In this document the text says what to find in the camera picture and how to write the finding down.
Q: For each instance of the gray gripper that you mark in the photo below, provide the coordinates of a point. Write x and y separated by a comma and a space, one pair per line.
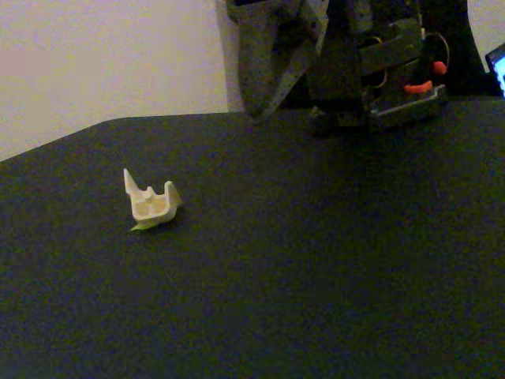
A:
276, 59

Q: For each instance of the green tape marker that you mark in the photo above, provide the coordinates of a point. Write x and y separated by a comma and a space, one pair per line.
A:
139, 227

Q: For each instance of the black clamp with orange trigger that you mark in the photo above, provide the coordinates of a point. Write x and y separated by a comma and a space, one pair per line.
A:
440, 68
418, 87

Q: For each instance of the dark navy desk mat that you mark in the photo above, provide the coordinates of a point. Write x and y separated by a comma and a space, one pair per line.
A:
236, 276

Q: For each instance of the laptop with lit screen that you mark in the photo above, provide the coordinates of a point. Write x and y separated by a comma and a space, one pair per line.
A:
498, 69

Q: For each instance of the black office chair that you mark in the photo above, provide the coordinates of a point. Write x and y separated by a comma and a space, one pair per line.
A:
459, 39

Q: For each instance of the white plastic bracket piece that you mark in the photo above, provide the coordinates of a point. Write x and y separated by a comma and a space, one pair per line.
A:
152, 207

